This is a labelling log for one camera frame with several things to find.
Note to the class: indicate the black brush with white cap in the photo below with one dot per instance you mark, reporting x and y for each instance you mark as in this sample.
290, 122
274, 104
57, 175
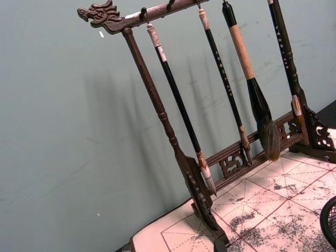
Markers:
175, 92

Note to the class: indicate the dark wooden dragon brush rack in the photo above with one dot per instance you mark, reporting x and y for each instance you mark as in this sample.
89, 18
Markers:
142, 68

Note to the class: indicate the thin black brush gold script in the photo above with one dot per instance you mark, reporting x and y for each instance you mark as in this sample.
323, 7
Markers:
223, 74

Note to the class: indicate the white red-grid calligraphy mat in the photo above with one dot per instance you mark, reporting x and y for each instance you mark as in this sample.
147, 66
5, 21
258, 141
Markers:
262, 207

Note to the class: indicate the black brush with white ferrule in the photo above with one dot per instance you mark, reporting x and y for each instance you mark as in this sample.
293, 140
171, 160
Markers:
282, 46

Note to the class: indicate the black mesh basket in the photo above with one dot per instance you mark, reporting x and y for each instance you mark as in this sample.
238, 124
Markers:
329, 223

